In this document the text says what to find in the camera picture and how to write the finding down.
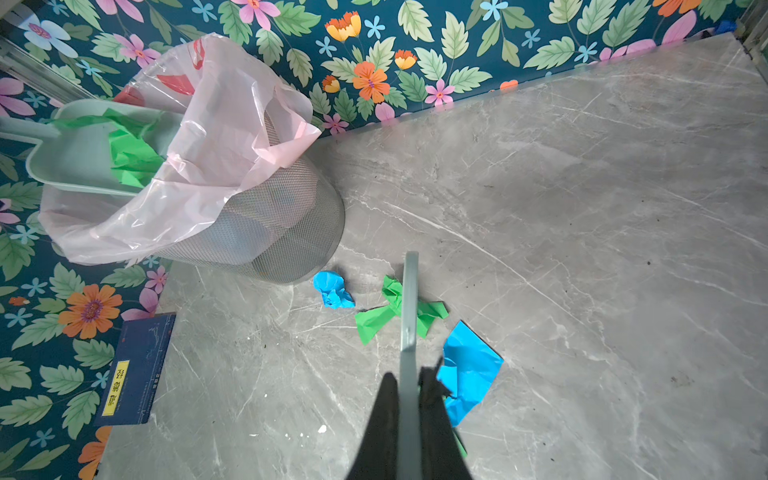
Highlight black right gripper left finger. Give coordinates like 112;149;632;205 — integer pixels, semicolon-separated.
346;372;399;480

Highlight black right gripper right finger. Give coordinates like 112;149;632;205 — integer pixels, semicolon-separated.
419;367;472;480

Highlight green paper scrap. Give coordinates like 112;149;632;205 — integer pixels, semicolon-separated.
451;427;468;459
355;277;449;345
51;108;165;188

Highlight pale green hand brush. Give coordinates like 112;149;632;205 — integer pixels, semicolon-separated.
396;251;422;480

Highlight blue paper scrap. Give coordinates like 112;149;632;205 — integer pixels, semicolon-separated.
437;321;504;428
313;271;356;310

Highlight pale green dustpan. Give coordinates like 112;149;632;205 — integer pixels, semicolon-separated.
1;99;183;197

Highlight silver mesh waste basket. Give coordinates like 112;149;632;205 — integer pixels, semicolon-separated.
146;113;345;284

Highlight dark blue book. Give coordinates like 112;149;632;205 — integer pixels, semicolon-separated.
95;313;176;426

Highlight aluminium frame rails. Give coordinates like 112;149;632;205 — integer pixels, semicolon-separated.
1;37;95;104

